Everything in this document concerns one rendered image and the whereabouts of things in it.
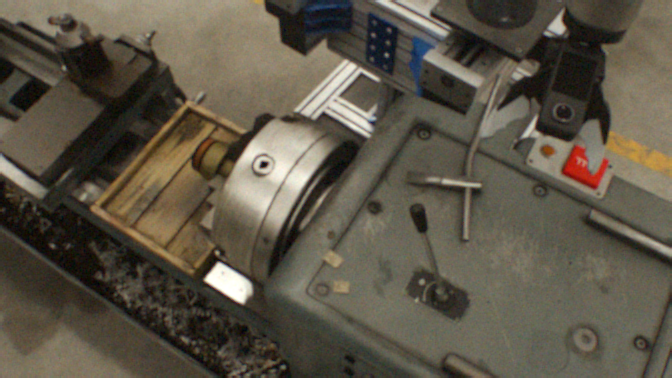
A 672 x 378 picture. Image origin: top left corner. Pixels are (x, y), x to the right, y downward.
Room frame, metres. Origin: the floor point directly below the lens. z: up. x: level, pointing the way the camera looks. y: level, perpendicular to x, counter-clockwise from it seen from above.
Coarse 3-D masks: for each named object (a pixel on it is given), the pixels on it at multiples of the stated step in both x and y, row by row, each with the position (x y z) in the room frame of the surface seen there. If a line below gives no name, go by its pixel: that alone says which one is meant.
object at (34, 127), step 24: (120, 48) 1.04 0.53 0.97; (144, 48) 1.04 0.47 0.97; (144, 72) 0.97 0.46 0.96; (48, 96) 0.89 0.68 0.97; (72, 96) 0.89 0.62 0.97; (24, 120) 0.82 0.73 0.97; (48, 120) 0.82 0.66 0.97; (72, 120) 0.82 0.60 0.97; (96, 120) 0.82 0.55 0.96; (0, 144) 0.76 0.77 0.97; (24, 144) 0.75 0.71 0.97; (48, 144) 0.75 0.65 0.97; (72, 144) 0.75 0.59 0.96; (24, 168) 0.70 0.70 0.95; (48, 168) 0.69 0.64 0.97
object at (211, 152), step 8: (200, 144) 0.64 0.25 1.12; (208, 144) 0.64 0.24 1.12; (216, 144) 0.64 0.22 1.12; (224, 144) 0.64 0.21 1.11; (200, 152) 0.62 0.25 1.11; (208, 152) 0.62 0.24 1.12; (216, 152) 0.62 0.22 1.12; (224, 152) 0.62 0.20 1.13; (192, 160) 0.62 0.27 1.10; (200, 160) 0.61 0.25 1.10; (208, 160) 0.61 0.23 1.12; (216, 160) 0.60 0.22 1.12; (224, 160) 0.61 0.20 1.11; (200, 168) 0.60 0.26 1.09; (208, 168) 0.59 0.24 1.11; (216, 168) 0.59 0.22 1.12; (224, 168) 0.59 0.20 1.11; (232, 168) 0.59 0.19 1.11; (208, 176) 0.58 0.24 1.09; (224, 176) 0.58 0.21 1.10
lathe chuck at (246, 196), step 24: (312, 120) 0.64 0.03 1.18; (264, 144) 0.56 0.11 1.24; (288, 144) 0.56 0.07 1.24; (312, 144) 0.56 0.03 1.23; (240, 168) 0.52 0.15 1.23; (288, 168) 0.51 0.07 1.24; (240, 192) 0.48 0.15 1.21; (264, 192) 0.47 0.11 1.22; (216, 216) 0.46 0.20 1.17; (240, 216) 0.45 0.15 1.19; (264, 216) 0.44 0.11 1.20; (216, 240) 0.43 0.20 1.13; (240, 240) 0.42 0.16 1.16; (240, 264) 0.40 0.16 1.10
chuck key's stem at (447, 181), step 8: (408, 176) 0.47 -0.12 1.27; (416, 176) 0.47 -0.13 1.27; (424, 176) 0.47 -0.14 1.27; (432, 176) 0.47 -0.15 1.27; (440, 176) 0.47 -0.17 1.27; (448, 176) 0.46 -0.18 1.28; (456, 176) 0.46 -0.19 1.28; (464, 176) 0.47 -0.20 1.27; (440, 184) 0.46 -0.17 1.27; (448, 184) 0.45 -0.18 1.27; (456, 184) 0.45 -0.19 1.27; (464, 184) 0.45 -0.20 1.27; (472, 184) 0.45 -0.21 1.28; (480, 184) 0.45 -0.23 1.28
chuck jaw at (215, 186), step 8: (216, 176) 0.58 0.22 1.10; (208, 184) 0.56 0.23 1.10; (216, 184) 0.56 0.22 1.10; (216, 192) 0.54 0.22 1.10; (208, 200) 0.52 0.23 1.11; (216, 200) 0.52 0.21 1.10; (208, 208) 0.52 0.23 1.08; (208, 216) 0.49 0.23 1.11; (200, 224) 0.47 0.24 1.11; (208, 224) 0.47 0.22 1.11; (208, 232) 0.47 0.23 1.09; (216, 248) 0.44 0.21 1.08; (224, 256) 0.43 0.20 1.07
